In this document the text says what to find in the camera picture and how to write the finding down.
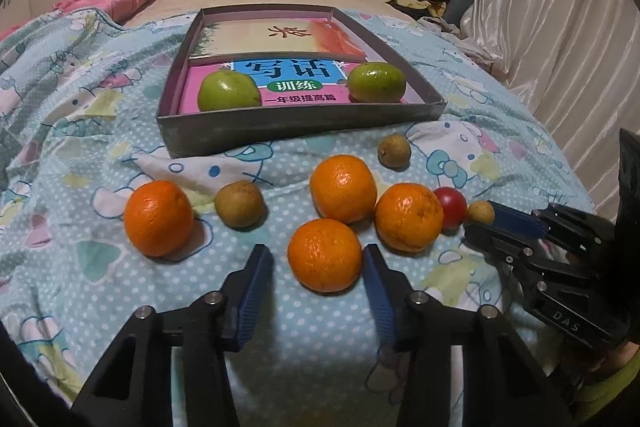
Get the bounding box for brown longan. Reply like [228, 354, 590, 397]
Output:
[377, 134, 412, 168]
[214, 180, 265, 229]

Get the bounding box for red cherry tomato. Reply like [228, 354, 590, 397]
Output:
[432, 187, 468, 230]

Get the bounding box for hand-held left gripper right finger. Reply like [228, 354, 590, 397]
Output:
[362, 244, 576, 427]

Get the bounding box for orange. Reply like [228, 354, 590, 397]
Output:
[123, 179, 195, 258]
[375, 182, 445, 254]
[287, 218, 363, 294]
[309, 154, 378, 224]

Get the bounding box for orange and yellow book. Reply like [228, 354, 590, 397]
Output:
[189, 18, 366, 59]

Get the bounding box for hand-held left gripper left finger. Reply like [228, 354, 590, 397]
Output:
[70, 244, 275, 427]

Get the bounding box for blue cartoon printed blanket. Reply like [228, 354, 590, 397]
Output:
[0, 7, 596, 427]

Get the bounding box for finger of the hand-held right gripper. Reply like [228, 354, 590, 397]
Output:
[464, 223, 571, 279]
[487, 201, 617, 259]

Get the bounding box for grey cardboard box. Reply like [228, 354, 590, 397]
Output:
[156, 5, 447, 159]

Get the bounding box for small yellow longan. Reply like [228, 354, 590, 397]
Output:
[467, 201, 496, 225]

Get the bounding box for green jujube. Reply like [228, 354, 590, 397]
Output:
[347, 62, 406, 104]
[197, 69, 263, 112]

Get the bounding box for white crumpled cloth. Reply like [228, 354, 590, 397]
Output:
[417, 17, 506, 80]

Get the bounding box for person's right forearm green sleeve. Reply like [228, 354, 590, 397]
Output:
[565, 342, 640, 427]

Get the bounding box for white curtain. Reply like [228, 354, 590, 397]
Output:
[460, 0, 640, 218]

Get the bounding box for pink book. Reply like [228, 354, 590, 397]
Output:
[177, 54, 416, 114]

